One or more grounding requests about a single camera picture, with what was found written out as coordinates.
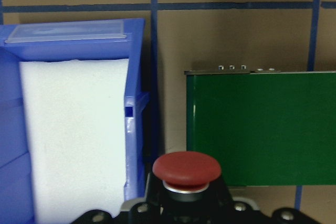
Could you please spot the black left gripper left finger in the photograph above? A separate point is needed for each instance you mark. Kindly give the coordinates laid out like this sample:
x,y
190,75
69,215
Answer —
x,y
96,216

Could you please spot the red push button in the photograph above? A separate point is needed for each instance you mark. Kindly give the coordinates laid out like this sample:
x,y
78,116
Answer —
x,y
187,187

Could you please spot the green conveyor belt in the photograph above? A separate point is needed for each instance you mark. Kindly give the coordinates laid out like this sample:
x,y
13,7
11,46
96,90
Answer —
x,y
265,128

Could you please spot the blue bin left side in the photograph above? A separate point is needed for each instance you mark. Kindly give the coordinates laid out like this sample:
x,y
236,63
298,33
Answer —
x,y
56,42

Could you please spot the white foam pad left bin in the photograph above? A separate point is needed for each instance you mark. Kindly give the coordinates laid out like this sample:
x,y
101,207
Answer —
x,y
76,133

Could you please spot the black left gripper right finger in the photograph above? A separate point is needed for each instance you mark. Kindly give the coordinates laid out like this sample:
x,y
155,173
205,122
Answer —
x,y
291,215

